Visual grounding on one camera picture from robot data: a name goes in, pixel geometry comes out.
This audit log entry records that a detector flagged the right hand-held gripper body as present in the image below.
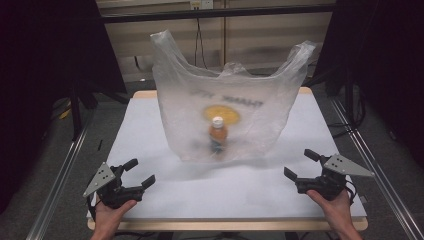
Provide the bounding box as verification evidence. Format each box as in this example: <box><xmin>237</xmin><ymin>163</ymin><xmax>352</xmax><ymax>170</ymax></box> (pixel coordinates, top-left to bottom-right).
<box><xmin>295</xmin><ymin>153</ymin><xmax>375</xmax><ymax>202</ymax></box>

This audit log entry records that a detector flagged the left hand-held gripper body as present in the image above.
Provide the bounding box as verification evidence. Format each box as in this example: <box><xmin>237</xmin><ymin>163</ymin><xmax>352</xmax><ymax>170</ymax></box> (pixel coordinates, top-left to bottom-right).
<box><xmin>82</xmin><ymin>162</ymin><xmax>145</xmax><ymax>210</ymax></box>

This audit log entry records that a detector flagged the person's left hand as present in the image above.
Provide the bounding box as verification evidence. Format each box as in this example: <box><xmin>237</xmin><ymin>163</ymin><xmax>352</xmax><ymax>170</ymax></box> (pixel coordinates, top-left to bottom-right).
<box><xmin>89</xmin><ymin>199</ymin><xmax>139</xmax><ymax>240</ymax></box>

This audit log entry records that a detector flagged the person's right hand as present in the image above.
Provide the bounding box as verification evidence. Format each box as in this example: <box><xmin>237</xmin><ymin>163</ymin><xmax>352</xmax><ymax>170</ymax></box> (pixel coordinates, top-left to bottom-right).
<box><xmin>306</xmin><ymin>189</ymin><xmax>363</xmax><ymax>240</ymax></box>

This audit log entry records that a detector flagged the white table cover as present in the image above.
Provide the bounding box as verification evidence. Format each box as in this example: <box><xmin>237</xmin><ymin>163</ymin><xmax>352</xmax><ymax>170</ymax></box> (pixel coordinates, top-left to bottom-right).
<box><xmin>87</xmin><ymin>91</ymin><xmax>368</xmax><ymax>221</ymax></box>

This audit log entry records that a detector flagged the black stand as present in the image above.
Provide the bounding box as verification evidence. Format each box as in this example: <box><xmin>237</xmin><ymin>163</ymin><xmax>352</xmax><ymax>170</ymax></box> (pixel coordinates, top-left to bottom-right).
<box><xmin>68</xmin><ymin>81</ymin><xmax>85</xmax><ymax>142</ymax></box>

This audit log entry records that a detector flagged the wooden table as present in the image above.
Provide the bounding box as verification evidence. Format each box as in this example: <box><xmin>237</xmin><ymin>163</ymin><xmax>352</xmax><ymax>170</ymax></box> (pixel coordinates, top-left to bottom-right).
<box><xmin>86</xmin><ymin>86</ymin><xmax>370</xmax><ymax>232</ymax></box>

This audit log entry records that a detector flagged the translucent white plastic bag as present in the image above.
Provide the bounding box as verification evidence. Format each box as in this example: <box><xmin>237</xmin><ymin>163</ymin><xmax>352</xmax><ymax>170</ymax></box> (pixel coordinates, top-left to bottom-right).
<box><xmin>149</xmin><ymin>29</ymin><xmax>317</xmax><ymax>165</ymax></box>

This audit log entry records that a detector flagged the orange bottle with white cap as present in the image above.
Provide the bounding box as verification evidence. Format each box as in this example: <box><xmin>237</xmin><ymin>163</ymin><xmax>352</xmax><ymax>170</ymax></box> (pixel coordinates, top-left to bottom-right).
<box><xmin>207</xmin><ymin>116</ymin><xmax>230</xmax><ymax>156</ymax></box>

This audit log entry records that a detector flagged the yellow floor object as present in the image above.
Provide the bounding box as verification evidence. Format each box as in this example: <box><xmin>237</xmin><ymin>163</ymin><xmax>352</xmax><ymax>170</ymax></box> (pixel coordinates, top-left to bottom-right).
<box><xmin>58</xmin><ymin>101</ymin><xmax>73</xmax><ymax>120</ymax></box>

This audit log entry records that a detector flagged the black curtain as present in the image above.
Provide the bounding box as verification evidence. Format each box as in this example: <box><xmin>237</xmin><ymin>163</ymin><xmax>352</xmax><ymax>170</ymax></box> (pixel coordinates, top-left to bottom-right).
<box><xmin>0</xmin><ymin>0</ymin><xmax>128</xmax><ymax>214</ymax></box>
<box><xmin>314</xmin><ymin>0</ymin><xmax>424</xmax><ymax>169</ymax></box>

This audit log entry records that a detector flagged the black horizontal bar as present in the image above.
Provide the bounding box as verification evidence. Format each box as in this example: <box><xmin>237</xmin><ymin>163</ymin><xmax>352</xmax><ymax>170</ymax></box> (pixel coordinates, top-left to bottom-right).
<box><xmin>100</xmin><ymin>3</ymin><xmax>337</xmax><ymax>24</ymax></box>

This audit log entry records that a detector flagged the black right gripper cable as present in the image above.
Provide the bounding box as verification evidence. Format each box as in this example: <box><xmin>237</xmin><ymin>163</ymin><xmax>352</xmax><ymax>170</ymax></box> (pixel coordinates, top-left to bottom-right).
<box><xmin>344</xmin><ymin>180</ymin><xmax>358</xmax><ymax>205</ymax></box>

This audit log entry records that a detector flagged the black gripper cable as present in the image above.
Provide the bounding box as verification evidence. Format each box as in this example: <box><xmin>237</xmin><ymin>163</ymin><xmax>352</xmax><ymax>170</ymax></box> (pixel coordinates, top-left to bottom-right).
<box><xmin>85</xmin><ymin>195</ymin><xmax>98</xmax><ymax>222</ymax></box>
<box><xmin>344</xmin><ymin>180</ymin><xmax>358</xmax><ymax>205</ymax></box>

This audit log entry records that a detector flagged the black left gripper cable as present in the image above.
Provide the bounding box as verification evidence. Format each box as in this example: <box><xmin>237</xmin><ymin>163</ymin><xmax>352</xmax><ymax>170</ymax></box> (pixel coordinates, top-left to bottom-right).
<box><xmin>85</xmin><ymin>195</ymin><xmax>98</xmax><ymax>222</ymax></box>

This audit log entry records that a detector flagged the aluminium floor rail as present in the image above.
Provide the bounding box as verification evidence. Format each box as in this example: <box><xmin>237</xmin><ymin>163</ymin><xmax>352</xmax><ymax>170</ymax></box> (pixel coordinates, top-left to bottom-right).
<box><xmin>25</xmin><ymin>109</ymin><xmax>96</xmax><ymax>240</ymax></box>
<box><xmin>329</xmin><ymin>97</ymin><xmax>424</xmax><ymax>240</ymax></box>

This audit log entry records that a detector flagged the black hanging cable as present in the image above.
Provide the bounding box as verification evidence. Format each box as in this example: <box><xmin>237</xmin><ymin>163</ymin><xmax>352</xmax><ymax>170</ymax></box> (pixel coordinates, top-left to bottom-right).
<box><xmin>193</xmin><ymin>17</ymin><xmax>208</xmax><ymax>70</ymax></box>

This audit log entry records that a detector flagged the white wall socket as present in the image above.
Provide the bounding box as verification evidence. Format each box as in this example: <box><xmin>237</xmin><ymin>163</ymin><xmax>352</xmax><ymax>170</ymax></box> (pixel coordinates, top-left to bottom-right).
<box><xmin>189</xmin><ymin>0</ymin><xmax>215</xmax><ymax>11</ymax></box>

